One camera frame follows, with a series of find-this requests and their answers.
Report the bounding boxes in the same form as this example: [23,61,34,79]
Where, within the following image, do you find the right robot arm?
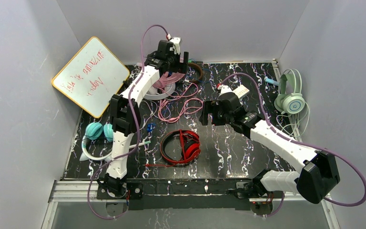
[199,92,340,204]

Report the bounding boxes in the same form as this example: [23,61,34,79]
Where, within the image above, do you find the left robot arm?
[99,37,188,197]

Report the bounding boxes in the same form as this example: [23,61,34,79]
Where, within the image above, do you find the white green marker pen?
[129,141,151,149]

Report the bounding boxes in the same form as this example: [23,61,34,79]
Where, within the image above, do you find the black table front rail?
[96,178,280,211]

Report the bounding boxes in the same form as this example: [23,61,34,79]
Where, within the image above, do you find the white board yellow frame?
[51,37,130,118]

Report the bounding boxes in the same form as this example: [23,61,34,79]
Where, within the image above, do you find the light blue pen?
[264,77,279,86]

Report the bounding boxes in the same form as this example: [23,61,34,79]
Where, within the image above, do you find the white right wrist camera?
[217,83,232,97]

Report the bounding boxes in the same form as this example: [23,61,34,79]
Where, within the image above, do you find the pink cable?
[139,80,204,124]

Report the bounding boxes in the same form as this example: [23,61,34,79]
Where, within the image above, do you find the white red small box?
[233,85,250,100]

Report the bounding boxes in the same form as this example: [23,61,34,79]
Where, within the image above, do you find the pink headphones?
[152,72,185,89]

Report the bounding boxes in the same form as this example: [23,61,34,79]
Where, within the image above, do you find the teal white cat-ear headphones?
[79,122,113,162]

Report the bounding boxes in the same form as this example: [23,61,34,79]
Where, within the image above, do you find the brown headphones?
[187,63,203,84]

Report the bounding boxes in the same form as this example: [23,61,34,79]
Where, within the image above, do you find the mint green headphones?
[274,69,310,138]

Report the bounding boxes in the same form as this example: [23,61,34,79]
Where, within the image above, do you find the red cable with remote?
[142,129,199,168]

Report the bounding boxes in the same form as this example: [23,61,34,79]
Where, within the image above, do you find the red headphones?
[160,129,201,167]

